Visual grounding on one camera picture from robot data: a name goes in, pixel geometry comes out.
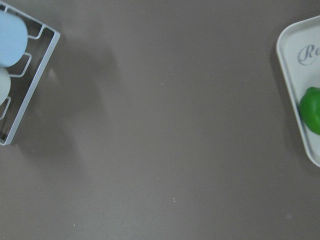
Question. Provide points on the cream rabbit tray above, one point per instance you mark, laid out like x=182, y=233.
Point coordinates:
x=298, y=52

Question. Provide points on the blue plastic cup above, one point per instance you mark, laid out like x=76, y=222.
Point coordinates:
x=13, y=39

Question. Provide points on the white plastic cup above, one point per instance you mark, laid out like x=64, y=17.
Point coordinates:
x=5, y=84

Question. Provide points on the green lime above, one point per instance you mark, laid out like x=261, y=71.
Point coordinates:
x=309, y=109

